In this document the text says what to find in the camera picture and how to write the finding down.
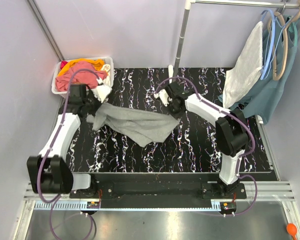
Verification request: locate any blue plastic hanger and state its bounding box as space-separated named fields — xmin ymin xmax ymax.
xmin=260 ymin=9 xmax=282 ymax=80

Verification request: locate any grey t shirt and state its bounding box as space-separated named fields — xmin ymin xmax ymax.
xmin=86 ymin=102 xmax=180 ymax=147

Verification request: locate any teal plastic hanger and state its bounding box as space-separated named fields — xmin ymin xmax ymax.
xmin=287 ymin=22 xmax=298 ymax=47

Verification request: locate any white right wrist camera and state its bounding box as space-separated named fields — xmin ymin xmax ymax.
xmin=154 ymin=89 xmax=172 ymax=107

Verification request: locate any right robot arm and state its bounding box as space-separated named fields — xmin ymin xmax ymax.
xmin=158 ymin=82 xmax=250 ymax=197

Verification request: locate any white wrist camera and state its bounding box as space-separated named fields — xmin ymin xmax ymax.
xmin=92 ymin=78 xmax=112 ymax=103
xmin=154 ymin=89 xmax=172 ymax=107

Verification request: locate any beige plastic hanger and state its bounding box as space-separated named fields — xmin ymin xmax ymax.
xmin=272 ymin=0 xmax=300 ymax=81

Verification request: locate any white garment in basket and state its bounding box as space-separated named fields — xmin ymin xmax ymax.
xmin=101 ymin=64 xmax=111 ymax=86

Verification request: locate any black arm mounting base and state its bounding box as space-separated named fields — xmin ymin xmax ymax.
xmin=70 ymin=172 xmax=247 ymax=210

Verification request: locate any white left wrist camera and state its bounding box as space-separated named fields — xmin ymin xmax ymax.
xmin=92 ymin=78 xmax=112 ymax=103

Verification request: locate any orange shirt in basket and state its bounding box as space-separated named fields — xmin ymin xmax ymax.
xmin=57 ymin=58 xmax=106 ymax=77

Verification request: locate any white laundry basket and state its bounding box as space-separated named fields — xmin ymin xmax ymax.
xmin=51 ymin=57 xmax=114 ymax=98

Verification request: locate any teal hanging garment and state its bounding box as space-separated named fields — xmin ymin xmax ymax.
xmin=218 ymin=28 xmax=298 ymax=125

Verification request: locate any magenta garment in basket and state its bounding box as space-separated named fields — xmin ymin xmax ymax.
xmin=59 ymin=60 xmax=68 ymax=70

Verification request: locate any pink shirt in basket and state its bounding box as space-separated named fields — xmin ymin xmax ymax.
xmin=55 ymin=62 xmax=107 ymax=92

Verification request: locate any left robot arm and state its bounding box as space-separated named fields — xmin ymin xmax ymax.
xmin=26 ymin=84 xmax=102 ymax=194

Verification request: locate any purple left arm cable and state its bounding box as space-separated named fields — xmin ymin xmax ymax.
xmin=37 ymin=69 xmax=103 ymax=240

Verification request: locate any orange ball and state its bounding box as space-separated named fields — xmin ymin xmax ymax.
xmin=286 ymin=223 xmax=298 ymax=240

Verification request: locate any white hanging cloth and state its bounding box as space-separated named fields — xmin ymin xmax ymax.
xmin=222 ymin=21 xmax=264 ymax=109

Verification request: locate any metal clothes rack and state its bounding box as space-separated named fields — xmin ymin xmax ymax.
xmin=168 ymin=0 xmax=300 ymax=83

